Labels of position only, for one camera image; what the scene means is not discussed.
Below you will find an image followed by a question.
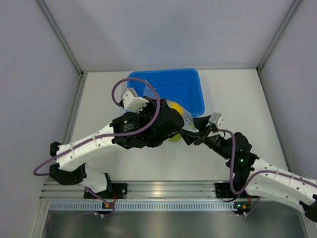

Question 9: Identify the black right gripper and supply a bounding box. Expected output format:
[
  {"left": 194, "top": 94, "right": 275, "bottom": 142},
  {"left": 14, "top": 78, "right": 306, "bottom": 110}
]
[{"left": 178, "top": 115, "right": 232, "bottom": 160}]

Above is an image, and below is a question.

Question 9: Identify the yellow fake lemon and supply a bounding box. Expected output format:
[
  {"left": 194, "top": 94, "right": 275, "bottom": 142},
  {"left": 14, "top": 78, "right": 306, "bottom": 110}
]
[{"left": 169, "top": 101, "right": 185, "bottom": 116}]

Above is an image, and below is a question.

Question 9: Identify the green fake apple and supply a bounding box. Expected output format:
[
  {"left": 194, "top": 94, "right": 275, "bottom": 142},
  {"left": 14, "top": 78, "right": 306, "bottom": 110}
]
[{"left": 168, "top": 133, "right": 182, "bottom": 142}]

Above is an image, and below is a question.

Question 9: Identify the clear zip top bag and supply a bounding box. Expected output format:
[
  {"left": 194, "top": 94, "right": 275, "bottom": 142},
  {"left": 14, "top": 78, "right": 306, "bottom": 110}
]
[{"left": 143, "top": 86, "right": 197, "bottom": 132}]

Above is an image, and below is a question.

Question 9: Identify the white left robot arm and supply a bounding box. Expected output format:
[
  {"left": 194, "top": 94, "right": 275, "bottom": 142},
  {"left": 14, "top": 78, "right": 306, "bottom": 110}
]
[{"left": 49, "top": 97, "right": 185, "bottom": 198}]

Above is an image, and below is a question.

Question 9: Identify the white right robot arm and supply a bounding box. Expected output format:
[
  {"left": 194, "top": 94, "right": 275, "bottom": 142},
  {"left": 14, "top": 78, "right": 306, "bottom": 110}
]
[{"left": 180, "top": 113, "right": 317, "bottom": 222}]

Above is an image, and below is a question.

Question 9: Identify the blue plastic bin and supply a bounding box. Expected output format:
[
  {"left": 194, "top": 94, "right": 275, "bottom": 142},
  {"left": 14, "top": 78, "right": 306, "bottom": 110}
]
[{"left": 128, "top": 68, "right": 205, "bottom": 117}]

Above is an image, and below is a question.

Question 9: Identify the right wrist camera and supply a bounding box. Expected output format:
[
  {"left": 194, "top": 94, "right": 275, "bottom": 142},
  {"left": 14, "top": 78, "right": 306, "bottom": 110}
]
[{"left": 209, "top": 113, "right": 223, "bottom": 131}]

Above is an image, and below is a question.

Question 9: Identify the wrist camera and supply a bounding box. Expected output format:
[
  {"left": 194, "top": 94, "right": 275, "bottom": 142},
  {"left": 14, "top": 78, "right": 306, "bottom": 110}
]
[
  {"left": 209, "top": 113, "right": 223, "bottom": 131},
  {"left": 119, "top": 87, "right": 149, "bottom": 114}
]

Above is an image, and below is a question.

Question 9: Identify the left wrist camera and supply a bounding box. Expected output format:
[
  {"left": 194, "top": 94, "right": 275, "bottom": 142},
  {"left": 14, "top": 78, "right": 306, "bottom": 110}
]
[{"left": 119, "top": 87, "right": 149, "bottom": 114}]

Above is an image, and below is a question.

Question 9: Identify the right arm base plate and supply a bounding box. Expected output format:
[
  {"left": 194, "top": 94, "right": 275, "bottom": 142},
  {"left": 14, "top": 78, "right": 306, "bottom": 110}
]
[{"left": 214, "top": 182, "right": 249, "bottom": 199}]

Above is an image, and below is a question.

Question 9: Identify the aluminium mounting rail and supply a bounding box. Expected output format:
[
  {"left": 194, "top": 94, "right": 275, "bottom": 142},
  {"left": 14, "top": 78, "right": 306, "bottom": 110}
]
[{"left": 40, "top": 181, "right": 219, "bottom": 201}]

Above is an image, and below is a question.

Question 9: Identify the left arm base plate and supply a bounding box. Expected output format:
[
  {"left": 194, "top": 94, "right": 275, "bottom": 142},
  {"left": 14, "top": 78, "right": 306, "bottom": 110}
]
[{"left": 97, "top": 182, "right": 128, "bottom": 200}]

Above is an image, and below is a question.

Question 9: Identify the white slotted cable duct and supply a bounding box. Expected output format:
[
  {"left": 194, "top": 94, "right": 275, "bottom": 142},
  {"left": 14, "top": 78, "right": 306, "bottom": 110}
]
[{"left": 50, "top": 201, "right": 251, "bottom": 212}]

